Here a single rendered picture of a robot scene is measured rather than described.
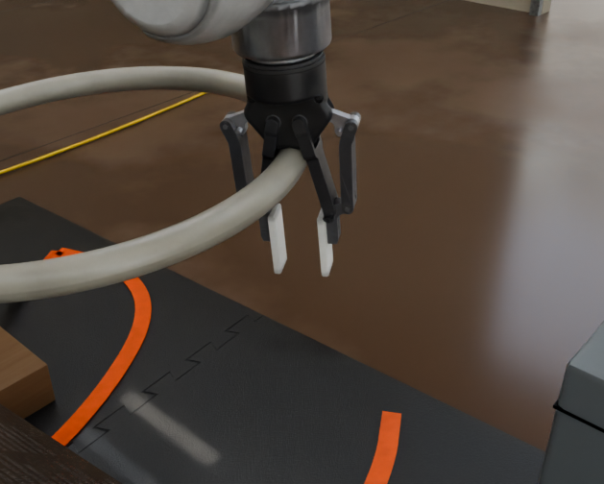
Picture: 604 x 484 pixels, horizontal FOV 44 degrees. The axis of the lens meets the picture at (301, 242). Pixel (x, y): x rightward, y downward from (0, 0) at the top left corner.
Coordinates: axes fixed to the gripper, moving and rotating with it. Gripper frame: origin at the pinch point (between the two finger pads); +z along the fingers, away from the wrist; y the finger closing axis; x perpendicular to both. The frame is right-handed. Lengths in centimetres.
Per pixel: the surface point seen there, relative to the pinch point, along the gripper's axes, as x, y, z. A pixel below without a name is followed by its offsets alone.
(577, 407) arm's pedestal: 5.0, -28.4, 15.1
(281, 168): 5.0, -0.2, -11.1
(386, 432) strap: -57, 0, 88
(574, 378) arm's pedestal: 4.4, -27.8, 11.8
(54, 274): 22.6, 13.4, -10.7
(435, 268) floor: -131, -7, 92
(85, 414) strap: -48, 70, 82
